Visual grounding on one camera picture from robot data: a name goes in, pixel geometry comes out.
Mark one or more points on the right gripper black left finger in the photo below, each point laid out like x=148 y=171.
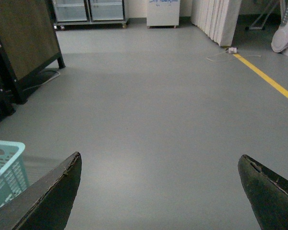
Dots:
x=46 y=204

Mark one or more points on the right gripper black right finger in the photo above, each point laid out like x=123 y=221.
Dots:
x=267 y=193

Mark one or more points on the light blue plastic basket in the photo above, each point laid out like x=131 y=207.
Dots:
x=13 y=176

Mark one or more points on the white curved machine part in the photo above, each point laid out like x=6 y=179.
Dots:
x=284 y=31

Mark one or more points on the dark wooden display stand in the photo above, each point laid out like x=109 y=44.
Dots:
x=28 y=44

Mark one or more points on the white folding partition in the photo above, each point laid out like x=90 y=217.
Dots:
x=217 y=19

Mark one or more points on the glass door cabinet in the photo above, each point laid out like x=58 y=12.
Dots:
x=89 y=12

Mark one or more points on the white wheeled box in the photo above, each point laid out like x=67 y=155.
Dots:
x=163 y=13

